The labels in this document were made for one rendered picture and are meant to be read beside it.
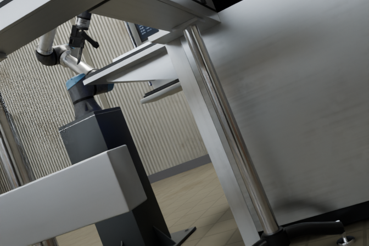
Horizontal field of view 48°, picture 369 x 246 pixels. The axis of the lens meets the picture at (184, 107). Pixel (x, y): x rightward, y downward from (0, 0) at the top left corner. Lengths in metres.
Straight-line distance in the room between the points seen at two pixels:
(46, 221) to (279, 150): 0.88
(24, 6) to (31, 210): 0.40
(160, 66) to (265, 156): 0.56
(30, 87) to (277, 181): 5.99
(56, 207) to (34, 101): 6.30
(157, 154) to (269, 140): 4.53
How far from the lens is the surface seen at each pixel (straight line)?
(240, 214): 1.58
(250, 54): 1.49
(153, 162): 6.02
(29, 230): 0.93
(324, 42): 1.47
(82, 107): 2.23
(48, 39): 2.48
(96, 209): 0.82
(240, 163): 1.30
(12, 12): 0.87
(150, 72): 1.72
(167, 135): 5.84
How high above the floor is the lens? 0.53
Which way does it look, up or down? 3 degrees up
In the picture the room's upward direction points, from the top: 22 degrees counter-clockwise
